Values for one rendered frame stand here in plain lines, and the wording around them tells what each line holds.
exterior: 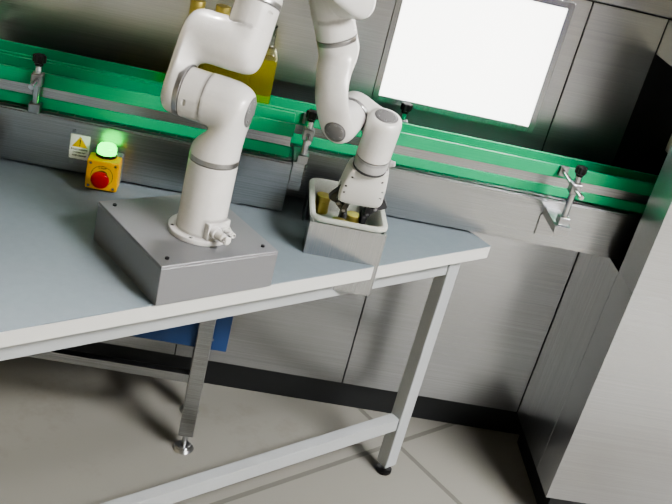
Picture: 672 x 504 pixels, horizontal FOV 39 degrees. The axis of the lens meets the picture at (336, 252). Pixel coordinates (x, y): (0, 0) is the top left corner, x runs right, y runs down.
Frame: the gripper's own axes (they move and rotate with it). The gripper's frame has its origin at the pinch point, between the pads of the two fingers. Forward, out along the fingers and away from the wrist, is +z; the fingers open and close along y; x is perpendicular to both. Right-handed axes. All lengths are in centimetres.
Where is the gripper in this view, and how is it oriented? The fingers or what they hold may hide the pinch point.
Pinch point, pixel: (352, 217)
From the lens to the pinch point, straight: 215.0
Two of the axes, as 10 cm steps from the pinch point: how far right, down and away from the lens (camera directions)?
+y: -9.7, -1.7, -1.7
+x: 0.1, 6.8, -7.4
